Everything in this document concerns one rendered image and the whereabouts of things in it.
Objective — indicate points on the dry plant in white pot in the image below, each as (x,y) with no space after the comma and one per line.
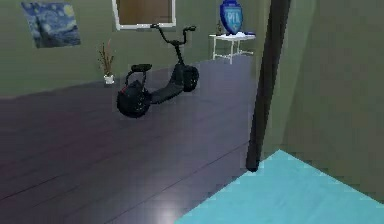
(107,68)

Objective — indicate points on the black door frame post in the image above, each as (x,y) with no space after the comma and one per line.
(268,83)

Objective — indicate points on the white framed window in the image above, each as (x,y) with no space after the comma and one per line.
(144,13)

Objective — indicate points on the blue starry night painting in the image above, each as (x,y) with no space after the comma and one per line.
(51,24)

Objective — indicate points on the small blue flat object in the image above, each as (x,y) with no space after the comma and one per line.
(248,33)

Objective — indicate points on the black electric scooter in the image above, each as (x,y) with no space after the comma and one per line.
(160,90)

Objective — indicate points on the white side table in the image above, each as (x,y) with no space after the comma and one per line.
(231,40)

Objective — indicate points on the small dark statuette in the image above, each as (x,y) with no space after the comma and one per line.
(219,29)

